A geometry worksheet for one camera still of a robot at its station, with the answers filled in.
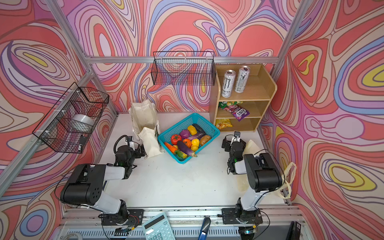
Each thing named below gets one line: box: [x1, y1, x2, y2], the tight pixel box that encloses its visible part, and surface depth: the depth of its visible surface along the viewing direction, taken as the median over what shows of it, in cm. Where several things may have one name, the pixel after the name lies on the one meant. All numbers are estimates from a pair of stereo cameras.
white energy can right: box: [234, 65, 251, 94], surface depth 80 cm
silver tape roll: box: [73, 114, 96, 126], surface depth 75 cm
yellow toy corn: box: [188, 125, 197, 136], surface depth 106 cm
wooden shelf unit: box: [209, 64, 278, 132], surface depth 91 cm
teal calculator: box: [142, 212, 176, 240], surface depth 70 cm
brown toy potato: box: [199, 135, 211, 146], surface depth 100 cm
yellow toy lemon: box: [191, 138, 200, 147], surface depth 99 cm
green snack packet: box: [218, 101, 243, 109], surface depth 95 cm
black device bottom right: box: [285, 221, 302, 240], surface depth 70 cm
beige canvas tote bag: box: [128, 99, 165, 159], surface depth 95 cm
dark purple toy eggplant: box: [177, 140, 198, 158], surface depth 87 cm
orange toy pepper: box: [182, 138, 192, 149], surface depth 98 cm
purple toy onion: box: [180, 129, 191, 139], surface depth 103 cm
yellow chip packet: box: [215, 118, 233, 130], surface depth 110 cm
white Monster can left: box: [221, 69, 236, 98], surface depth 78 cm
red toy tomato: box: [171, 134, 182, 145], surface depth 100 cm
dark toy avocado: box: [192, 123, 206, 136], surface depth 107 cm
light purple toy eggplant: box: [187, 133, 204, 141], surface depth 103 cm
